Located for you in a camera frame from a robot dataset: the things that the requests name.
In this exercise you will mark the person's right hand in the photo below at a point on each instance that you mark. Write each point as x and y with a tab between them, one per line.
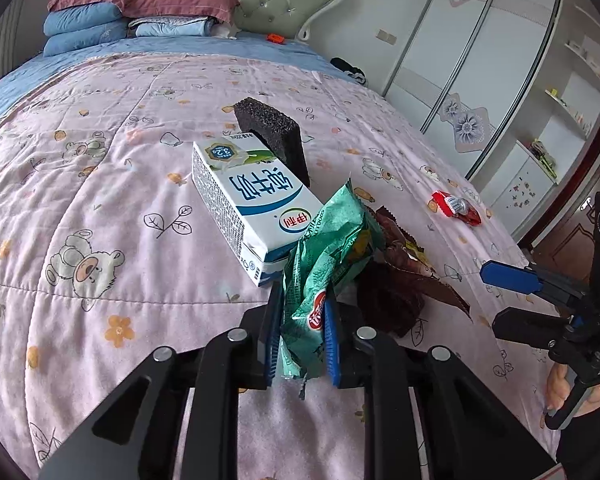
559	385

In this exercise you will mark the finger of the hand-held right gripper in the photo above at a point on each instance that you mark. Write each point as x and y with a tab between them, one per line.
507	275
525	327

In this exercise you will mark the blue folded quilt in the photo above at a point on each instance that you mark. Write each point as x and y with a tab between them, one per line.
80	40
80	17

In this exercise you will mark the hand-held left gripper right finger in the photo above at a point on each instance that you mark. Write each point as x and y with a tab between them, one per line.
332	345

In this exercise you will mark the light blue folded blanket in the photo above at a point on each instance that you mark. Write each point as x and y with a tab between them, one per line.
172	27

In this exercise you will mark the black sponge block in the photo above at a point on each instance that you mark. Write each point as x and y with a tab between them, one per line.
275	130

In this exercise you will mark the blue white milk carton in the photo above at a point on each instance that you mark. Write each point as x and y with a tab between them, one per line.
240	195

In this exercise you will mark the curved white wall shelf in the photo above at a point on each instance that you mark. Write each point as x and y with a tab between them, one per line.
587	62
567	107

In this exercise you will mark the black clothes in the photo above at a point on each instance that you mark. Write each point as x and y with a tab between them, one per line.
347	69

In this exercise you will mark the green snack bag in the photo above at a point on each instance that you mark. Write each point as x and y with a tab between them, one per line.
325	260

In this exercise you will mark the white cloth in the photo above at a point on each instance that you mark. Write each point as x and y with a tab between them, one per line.
226	31

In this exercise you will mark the pile of yellow green items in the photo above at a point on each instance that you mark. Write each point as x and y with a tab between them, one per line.
542	156

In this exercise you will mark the red wrapper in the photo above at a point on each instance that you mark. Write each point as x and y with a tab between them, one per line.
447	201

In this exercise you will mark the dark wooden door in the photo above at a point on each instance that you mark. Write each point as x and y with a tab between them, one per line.
570	220

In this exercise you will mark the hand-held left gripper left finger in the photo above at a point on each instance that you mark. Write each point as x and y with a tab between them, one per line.
271	340

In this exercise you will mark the white sliding door wardrobe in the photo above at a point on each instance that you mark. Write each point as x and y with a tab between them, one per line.
455	35

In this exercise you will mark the white low cabinet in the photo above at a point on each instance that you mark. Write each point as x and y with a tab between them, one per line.
515	185

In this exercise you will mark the pink printed quilt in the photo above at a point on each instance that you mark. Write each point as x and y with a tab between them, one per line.
105	185

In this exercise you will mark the beige curtain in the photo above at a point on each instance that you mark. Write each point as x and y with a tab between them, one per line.
10	35

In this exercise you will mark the small orange object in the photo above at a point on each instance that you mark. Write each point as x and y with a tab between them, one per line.
275	38

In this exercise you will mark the brown shiny wrapper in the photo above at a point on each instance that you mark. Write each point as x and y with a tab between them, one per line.
422	280

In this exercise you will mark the wall switch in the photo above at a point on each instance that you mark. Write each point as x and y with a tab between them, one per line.
386	36

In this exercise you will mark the blue bedsheet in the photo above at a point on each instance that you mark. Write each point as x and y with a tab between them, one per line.
55	75

